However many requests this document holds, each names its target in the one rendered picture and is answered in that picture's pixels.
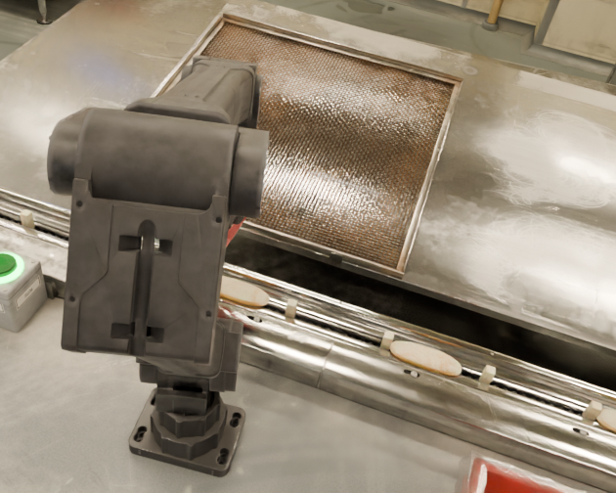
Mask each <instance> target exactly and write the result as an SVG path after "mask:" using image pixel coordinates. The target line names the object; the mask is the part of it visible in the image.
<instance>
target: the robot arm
mask: <svg viewBox="0 0 616 493"><path fill-rule="evenodd" d="M257 67H258V64H257V63H250V62H243V61H236V60H228V59H221V58H214V57H207V56H201V55H196V56H194V57H193V63H192V64H191V65H189V66H183V69H182V74H181V82H179V83H178V84H176V85H175V86H173V87H172V88H171V89H169V90H168V91H166V92H165V93H164V94H162V95H161V96H159V97H149V98H144V99H139V100H136V101H134V102H132V103H131V104H129V105H128V106H127V107H126V108H125V109H124V111H121V110H114V109H106V108H98V107H93V108H84V109H82V110H80V111H78V112H75V113H73V114H71V115H69V116H67V117H65V118H63V119H61V120H59V121H58V122H57V123H56V125H55V127H54V129H53V131H52V134H51V135H50V136H49V140H50V141H49V147H48V154H47V176H48V182H49V186H50V187H49V189H50V190H51V191H52V192H53V193H54V194H56V195H64V196H71V209H70V222H69V235H68V248H67V262H66V286H65V299H64V313H63V325H62V338H61V347H62V349H63V350H66V351H69V352H74V353H84V354H85V353H86V352H94V353H104V354H113V355H122V356H132V357H136V363H139V378H140V382H144V383H154V384H156V385H157V387H156V388H154V389H153V390H152V392H151V394H150V396H149V399H148V401H147V403H146V405H145V407H144V409H143V411H142V413H141V415H140V417H139V419H138V421H137V423H136V424H135V427H134V429H133V431H132V433H131V435H130V437H129V450H130V452H131V453H132V454H135V455H138V456H142V457H146V458H149V459H153V460H157V461H160V462H164V463H167V464H170V465H174V466H178V467H181V468H185V469H189V470H192V471H199V472H202V473H206V474H210V475H213V476H217V477H223V476H225V475H226V474H227V473H228V471H229V468H230V465H231V462H232V460H233V457H234V454H235V451H236V448H237V445H238V442H239V439H240V436H241V433H242V428H243V425H244V420H245V411H244V409H243V408H240V407H236V406H233V405H229V404H225V403H224V402H223V400H222V398H221V396H220V392H225V391H236V384H237V376H238V368H239V361H240V352H241V344H242V327H243V322H239V321H234V319H226V318H218V320H217V314H218V306H219V298H220V291H221V284H222V276H223V268H224V261H225V253H226V247H227V245H228V244H229V242H230V241H231V240H232V238H233V237H234V235H235V234H236V233H237V231H238V230H239V228H240V226H241V225H242V224H243V222H244V220H245V218H246V217H251V218H259V215H261V212H262V211H261V210H260V206H261V199H262V191H263V187H264V186H265V183H264V174H265V167H267V162H266V157H267V149H268V145H270V141H269V132H270V131H265V130H257V129H249V127H250V128H257V121H258V116H259V112H260V109H259V107H260V97H261V87H262V78H263V74H258V73H257ZM232 223H233V226H232V227H231V229H229V227H230V226H231V224H232ZM142 237H143V245H142ZM155 239H159V248H158V252H155V251H154V244H155ZM141 246H142V250H141Z"/></svg>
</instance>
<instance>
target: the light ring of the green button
mask: <svg viewBox="0 0 616 493"><path fill-rule="evenodd" d="M0 253H8V254H11V255H12V256H13V257H14V258H15V259H16V260H17V263H18V267H17V269H16V270H15V271H14V272H13V273H12V274H10V275H8V276H6V277H2V278H0V284H3V283H7V282H10V281H12V280H14V279H16V277H17V276H19V275H20V274H21V272H22V270H23V261H22V259H21V258H20V257H19V256H17V255H16V254H13V253H9V252H0Z"/></svg>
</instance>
